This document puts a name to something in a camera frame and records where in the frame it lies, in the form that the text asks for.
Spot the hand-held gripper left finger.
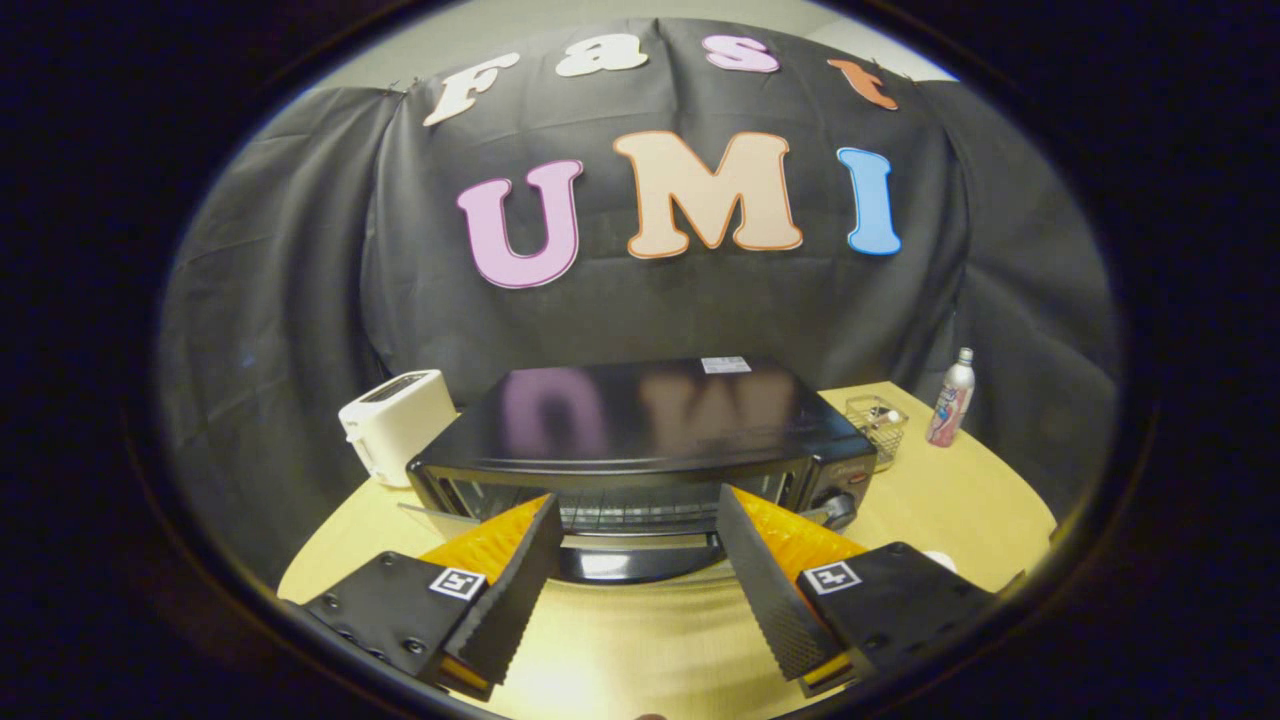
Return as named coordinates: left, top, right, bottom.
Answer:
left=300, top=492, right=565, bottom=701

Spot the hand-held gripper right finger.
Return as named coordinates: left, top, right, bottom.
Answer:
left=716, top=484, right=1001, bottom=699

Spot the black toaster oven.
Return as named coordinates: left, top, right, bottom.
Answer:
left=398, top=356, right=879, bottom=585

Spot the white pop-up toaster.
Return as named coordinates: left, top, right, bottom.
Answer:
left=338, top=369, right=461, bottom=490

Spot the silver pink spray bottle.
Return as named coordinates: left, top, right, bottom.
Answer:
left=926, top=347, right=976, bottom=448

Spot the black backdrop cloth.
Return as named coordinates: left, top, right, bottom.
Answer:
left=158, top=18, right=1121, bottom=587

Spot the clear wire basket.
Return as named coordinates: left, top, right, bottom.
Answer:
left=845, top=395, right=910, bottom=473

